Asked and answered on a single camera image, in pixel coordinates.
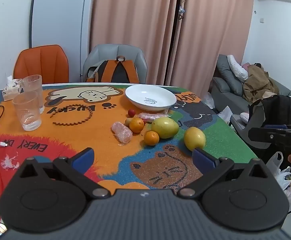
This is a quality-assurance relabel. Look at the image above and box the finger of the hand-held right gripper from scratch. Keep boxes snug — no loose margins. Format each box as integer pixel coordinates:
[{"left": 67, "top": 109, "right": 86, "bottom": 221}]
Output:
[{"left": 248, "top": 124, "right": 289, "bottom": 147}]

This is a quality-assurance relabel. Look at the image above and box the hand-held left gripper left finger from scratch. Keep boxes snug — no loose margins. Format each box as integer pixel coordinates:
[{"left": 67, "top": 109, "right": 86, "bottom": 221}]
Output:
[{"left": 18, "top": 148, "right": 110, "bottom": 198}]

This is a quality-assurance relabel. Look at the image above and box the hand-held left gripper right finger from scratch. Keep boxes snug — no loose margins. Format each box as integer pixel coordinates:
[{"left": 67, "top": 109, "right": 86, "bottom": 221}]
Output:
[{"left": 178, "top": 148, "right": 274, "bottom": 198}]

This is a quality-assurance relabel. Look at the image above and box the round yellow mango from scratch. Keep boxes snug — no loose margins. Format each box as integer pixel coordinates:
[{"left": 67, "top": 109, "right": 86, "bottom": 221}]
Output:
[{"left": 184, "top": 127, "right": 206, "bottom": 151}]

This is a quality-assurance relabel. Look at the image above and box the short salmon pink wedge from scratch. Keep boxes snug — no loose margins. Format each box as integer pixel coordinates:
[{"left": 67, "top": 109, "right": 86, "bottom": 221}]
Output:
[{"left": 112, "top": 122, "right": 133, "bottom": 143}]

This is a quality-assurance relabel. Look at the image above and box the greenish yellow mango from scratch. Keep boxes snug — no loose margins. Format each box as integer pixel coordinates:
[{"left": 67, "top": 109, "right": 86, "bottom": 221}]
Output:
[{"left": 151, "top": 117, "right": 179, "bottom": 139}]

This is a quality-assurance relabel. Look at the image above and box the small orange mandarin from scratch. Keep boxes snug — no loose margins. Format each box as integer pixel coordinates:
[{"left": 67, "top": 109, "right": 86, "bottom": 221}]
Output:
[
  {"left": 144, "top": 131, "right": 159, "bottom": 146},
  {"left": 129, "top": 117, "right": 145, "bottom": 133}
]

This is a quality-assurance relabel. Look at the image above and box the long pale pink wedge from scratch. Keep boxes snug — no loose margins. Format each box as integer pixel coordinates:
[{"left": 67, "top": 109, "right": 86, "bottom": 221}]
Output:
[{"left": 136, "top": 113, "right": 171, "bottom": 123}]

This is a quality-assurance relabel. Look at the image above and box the white bowl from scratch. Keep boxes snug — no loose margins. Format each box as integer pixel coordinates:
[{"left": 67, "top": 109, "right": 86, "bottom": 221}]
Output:
[{"left": 125, "top": 84, "right": 177, "bottom": 112}]

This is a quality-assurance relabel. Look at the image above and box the plastic bag with groceries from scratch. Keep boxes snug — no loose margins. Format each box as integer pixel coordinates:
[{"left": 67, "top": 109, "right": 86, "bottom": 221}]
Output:
[{"left": 265, "top": 151, "right": 291, "bottom": 203}]

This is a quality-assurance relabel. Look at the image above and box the white plastic bag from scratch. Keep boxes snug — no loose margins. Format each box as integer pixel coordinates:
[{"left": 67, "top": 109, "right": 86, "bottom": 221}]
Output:
[{"left": 218, "top": 106, "right": 233, "bottom": 125}]

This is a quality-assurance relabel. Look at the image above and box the brown jacket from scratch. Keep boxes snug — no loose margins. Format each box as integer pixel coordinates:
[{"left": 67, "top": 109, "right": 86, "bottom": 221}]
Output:
[{"left": 243, "top": 64, "right": 279, "bottom": 103}]

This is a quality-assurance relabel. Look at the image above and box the crumpled clear plastic bag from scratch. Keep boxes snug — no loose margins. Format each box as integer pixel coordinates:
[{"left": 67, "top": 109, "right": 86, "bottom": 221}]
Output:
[{"left": 203, "top": 92, "right": 214, "bottom": 109}]

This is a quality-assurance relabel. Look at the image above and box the grey sofa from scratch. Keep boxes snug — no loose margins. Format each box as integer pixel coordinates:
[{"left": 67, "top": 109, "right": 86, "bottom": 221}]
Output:
[{"left": 210, "top": 54, "right": 291, "bottom": 130}]

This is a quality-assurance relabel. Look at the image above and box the clear drinking glass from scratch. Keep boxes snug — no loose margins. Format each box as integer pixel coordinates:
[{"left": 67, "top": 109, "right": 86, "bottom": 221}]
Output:
[
  {"left": 13, "top": 90, "right": 42, "bottom": 131},
  {"left": 22, "top": 74, "right": 45, "bottom": 114}
]

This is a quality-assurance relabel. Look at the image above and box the white pillow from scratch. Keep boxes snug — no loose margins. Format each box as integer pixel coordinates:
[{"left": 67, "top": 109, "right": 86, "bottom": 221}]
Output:
[{"left": 227, "top": 54, "right": 248, "bottom": 83}]

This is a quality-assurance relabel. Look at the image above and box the crumpled clear plastic wrap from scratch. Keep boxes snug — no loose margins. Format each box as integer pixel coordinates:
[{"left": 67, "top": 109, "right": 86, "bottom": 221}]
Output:
[{"left": 1, "top": 154, "right": 20, "bottom": 168}]

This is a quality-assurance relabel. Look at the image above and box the orange and black backpack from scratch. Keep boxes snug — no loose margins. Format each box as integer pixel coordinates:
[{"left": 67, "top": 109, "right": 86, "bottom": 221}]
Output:
[{"left": 86, "top": 56, "right": 140, "bottom": 83}]

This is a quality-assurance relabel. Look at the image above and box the orange chair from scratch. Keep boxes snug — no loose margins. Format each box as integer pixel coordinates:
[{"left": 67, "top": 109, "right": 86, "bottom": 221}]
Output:
[{"left": 14, "top": 44, "right": 70, "bottom": 84}]

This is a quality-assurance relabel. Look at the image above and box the grey chair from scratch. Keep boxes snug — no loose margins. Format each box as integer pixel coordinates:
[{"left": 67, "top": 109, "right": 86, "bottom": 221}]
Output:
[{"left": 83, "top": 44, "right": 148, "bottom": 84}]

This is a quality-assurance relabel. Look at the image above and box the pink curtain panel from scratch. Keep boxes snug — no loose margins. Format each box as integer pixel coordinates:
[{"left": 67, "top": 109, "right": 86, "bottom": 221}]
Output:
[
  {"left": 169, "top": 0, "right": 255, "bottom": 98},
  {"left": 91, "top": 0, "right": 180, "bottom": 85}
]

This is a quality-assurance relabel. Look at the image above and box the white refrigerator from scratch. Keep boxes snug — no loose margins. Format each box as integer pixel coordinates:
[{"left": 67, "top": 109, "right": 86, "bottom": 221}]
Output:
[{"left": 31, "top": 0, "right": 95, "bottom": 83}]

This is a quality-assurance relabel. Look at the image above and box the brown bead string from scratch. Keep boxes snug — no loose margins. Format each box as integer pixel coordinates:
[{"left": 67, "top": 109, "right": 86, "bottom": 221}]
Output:
[{"left": 52, "top": 104, "right": 93, "bottom": 126}]

